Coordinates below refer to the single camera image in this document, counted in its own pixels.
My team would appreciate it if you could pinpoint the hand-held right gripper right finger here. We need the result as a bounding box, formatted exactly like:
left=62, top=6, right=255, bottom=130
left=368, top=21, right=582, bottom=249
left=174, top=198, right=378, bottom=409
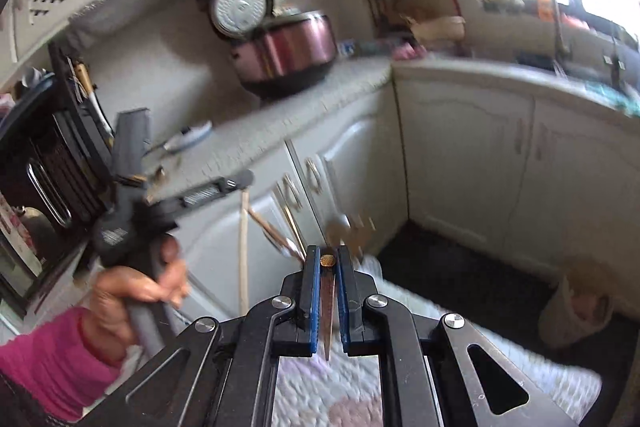
left=335, top=246, right=578, bottom=427

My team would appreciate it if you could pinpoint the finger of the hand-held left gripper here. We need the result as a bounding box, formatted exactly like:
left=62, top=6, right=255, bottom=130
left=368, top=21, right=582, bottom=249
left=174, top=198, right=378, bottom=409
left=147, top=171, right=256, bottom=214

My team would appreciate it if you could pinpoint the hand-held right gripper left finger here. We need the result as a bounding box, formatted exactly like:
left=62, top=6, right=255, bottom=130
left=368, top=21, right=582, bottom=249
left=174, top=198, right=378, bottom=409
left=85, top=246, right=322, bottom=427

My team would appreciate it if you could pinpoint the wooden handled metal spoon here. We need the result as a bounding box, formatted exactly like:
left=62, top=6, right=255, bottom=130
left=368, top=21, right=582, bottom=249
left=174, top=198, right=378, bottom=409
left=320, top=254, right=337, bottom=360

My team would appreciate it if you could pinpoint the person's left forearm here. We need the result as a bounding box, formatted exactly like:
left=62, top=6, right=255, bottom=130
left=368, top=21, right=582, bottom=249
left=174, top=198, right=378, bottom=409
left=0, top=306, right=126, bottom=424

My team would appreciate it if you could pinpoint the person's left hand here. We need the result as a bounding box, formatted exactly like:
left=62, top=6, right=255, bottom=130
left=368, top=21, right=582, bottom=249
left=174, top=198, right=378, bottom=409
left=75, top=234, right=193, bottom=368

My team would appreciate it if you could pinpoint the white blue-edged tool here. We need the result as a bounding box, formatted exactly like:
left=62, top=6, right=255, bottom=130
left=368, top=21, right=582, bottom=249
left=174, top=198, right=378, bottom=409
left=162, top=121, right=214, bottom=154

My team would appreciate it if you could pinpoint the black countertop appliance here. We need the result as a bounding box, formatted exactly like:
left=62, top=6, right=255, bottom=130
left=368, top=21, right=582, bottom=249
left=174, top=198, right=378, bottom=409
left=0, top=42, right=118, bottom=313

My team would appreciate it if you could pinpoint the white pink quilted blanket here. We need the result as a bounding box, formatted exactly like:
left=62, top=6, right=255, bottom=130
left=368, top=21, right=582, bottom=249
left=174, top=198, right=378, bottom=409
left=270, top=257, right=603, bottom=427

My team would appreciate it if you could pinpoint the red rice cooker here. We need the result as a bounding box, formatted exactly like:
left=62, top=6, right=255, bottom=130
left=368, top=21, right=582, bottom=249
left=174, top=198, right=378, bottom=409
left=207, top=0, right=338, bottom=100

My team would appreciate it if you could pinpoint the white kitchen base cabinet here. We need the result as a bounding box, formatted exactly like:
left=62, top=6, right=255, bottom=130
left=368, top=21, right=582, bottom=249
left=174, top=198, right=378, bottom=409
left=165, top=57, right=640, bottom=323

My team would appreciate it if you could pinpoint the beige trash bin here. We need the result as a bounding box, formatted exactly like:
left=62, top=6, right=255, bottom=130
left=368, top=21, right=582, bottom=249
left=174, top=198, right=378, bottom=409
left=537, top=257, right=617, bottom=350

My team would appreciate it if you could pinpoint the metal kitchen faucet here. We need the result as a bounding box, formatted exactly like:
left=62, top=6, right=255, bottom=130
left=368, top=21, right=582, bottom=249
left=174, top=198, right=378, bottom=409
left=537, top=0, right=572, bottom=58

